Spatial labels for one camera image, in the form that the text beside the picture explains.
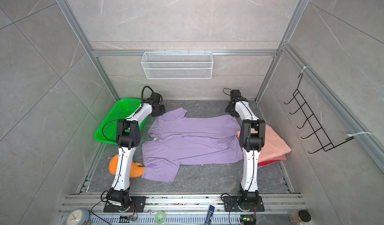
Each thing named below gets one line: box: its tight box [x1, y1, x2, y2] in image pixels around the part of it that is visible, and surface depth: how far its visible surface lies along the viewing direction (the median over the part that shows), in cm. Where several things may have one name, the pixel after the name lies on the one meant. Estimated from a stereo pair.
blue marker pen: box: [205, 205, 215, 225], surface depth 70 cm
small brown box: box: [287, 211, 301, 223], surface depth 67 cm
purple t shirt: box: [141, 107, 244, 182], surface depth 96 cm
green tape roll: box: [155, 211, 166, 225], surface depth 71 cm
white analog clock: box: [66, 207, 90, 225], surface depth 68 cm
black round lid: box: [298, 209, 312, 222], surface depth 64 cm
